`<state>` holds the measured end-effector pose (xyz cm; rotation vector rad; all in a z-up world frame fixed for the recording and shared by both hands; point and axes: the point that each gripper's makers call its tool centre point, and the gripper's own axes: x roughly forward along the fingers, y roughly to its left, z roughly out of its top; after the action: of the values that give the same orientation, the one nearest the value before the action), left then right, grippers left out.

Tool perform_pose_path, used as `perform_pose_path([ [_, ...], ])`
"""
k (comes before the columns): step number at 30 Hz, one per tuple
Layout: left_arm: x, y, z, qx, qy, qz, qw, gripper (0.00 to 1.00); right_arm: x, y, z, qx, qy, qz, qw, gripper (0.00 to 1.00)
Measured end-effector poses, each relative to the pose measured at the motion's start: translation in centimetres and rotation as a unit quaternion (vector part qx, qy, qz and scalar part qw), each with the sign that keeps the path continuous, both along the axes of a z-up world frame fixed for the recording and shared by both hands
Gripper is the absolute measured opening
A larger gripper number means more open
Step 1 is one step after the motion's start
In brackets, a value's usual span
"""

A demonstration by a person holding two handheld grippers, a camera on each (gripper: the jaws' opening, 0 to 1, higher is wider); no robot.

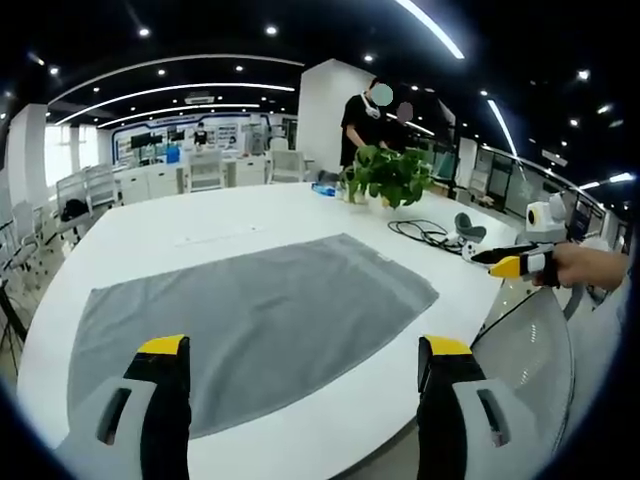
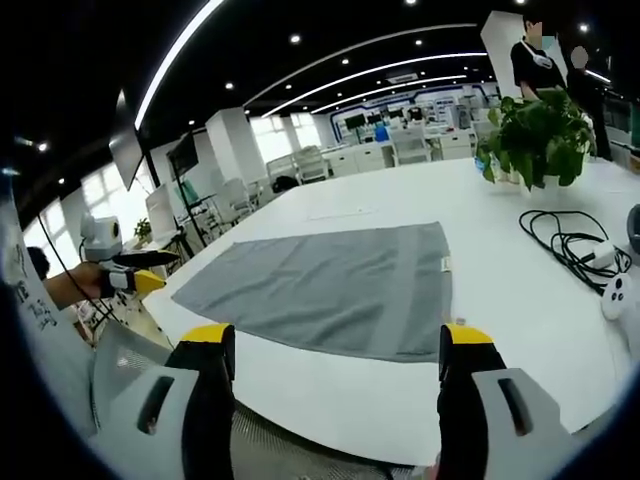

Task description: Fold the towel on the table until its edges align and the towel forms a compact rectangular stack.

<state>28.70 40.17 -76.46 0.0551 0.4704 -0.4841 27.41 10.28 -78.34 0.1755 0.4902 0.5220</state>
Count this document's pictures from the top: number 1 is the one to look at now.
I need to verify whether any white neck device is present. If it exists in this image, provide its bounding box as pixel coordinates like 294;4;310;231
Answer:
360;91;385;120

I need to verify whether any black cable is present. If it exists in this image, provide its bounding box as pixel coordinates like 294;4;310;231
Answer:
388;218;464;252

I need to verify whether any black bag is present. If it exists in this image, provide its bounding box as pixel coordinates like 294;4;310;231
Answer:
59;198;95;224

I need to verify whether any white table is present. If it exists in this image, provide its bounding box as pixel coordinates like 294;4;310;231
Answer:
16;181;532;480

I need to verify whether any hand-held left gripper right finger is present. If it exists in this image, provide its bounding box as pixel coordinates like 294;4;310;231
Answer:
415;335;529;480

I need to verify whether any long ceiling light strip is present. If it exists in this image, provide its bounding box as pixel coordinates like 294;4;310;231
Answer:
393;0;467;60

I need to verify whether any person's right hand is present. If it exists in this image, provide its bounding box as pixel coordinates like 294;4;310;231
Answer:
531;245;602;292

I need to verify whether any grey mesh office chair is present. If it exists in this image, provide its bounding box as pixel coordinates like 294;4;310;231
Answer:
471;286;577;454

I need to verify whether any green potted plant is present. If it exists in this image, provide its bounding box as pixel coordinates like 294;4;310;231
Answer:
339;144;437;212

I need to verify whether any grey towel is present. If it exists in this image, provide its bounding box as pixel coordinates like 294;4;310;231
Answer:
66;232;441;441

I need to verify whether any white office chair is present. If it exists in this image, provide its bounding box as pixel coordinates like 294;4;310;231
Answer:
54;163;120;217
186;149;224;193
268;148;307;185

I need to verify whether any black tripod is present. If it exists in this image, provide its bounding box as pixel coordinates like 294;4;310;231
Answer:
0;278;30;354

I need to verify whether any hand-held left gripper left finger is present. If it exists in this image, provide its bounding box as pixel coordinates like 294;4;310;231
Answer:
52;334;194;480

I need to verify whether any grey curved headset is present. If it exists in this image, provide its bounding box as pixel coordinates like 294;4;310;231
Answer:
453;211;488;242

